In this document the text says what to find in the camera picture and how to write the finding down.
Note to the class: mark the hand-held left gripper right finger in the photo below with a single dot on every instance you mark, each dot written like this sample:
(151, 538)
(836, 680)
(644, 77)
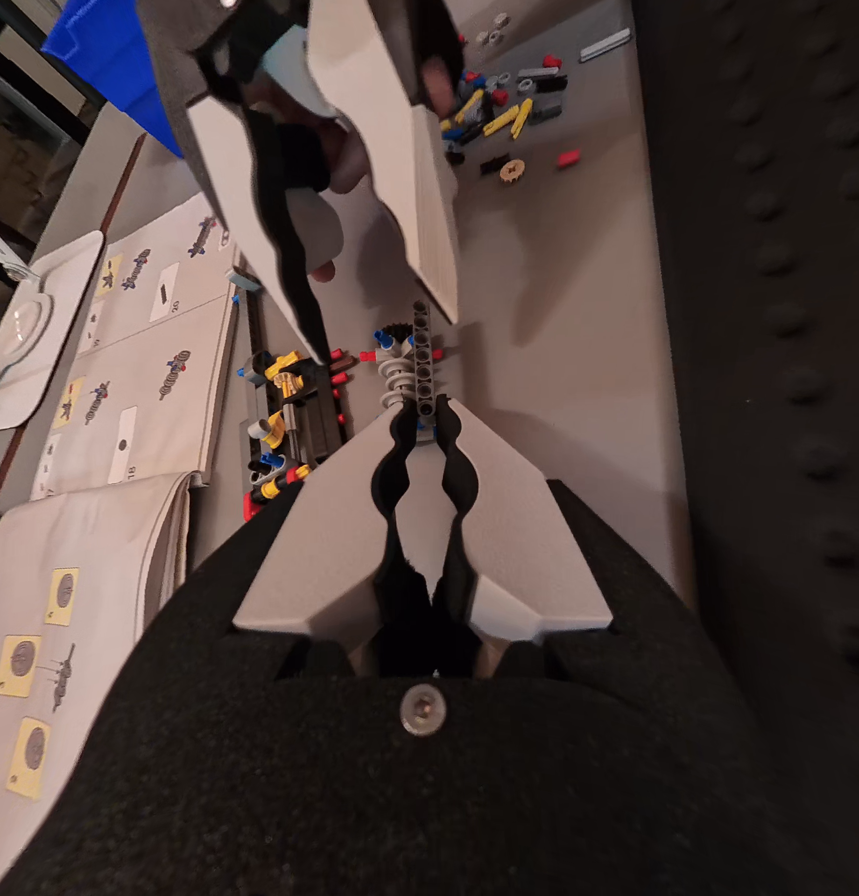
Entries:
(527, 553)

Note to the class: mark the grey lego shock absorber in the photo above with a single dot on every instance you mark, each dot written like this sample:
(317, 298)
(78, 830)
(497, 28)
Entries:
(394, 371)

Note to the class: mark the lego chassis assembly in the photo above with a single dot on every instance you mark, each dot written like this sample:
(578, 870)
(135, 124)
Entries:
(289, 413)

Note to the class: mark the pile of loose lego pieces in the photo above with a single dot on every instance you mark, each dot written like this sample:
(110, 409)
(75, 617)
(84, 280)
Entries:
(499, 91)

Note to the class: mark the lego instruction booklet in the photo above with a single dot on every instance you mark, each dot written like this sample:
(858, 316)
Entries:
(121, 420)

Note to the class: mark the tan lego gear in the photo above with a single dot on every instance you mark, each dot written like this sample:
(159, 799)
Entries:
(512, 170)

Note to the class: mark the red lego pin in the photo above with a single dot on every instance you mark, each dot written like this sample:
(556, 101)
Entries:
(568, 159)

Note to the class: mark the black lego pin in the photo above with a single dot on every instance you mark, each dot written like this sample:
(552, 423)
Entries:
(494, 164)

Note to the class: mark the dark grey lego beam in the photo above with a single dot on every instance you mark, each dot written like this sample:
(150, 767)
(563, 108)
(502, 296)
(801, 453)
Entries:
(422, 357)

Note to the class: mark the light grey lego strip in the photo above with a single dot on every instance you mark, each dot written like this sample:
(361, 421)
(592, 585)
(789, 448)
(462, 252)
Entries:
(604, 43)

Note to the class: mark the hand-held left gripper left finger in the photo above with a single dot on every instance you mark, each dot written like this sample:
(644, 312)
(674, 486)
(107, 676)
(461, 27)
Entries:
(317, 553)

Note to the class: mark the black dimpled pad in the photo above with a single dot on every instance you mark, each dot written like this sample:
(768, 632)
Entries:
(786, 420)

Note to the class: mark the person's right hand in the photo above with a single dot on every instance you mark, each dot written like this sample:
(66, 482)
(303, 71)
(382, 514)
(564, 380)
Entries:
(349, 161)

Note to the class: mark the blue plastic bin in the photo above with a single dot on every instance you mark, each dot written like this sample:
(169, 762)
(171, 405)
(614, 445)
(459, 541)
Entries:
(114, 56)

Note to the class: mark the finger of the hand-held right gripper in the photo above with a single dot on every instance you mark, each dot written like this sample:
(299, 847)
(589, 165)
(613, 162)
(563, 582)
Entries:
(373, 84)
(233, 189)

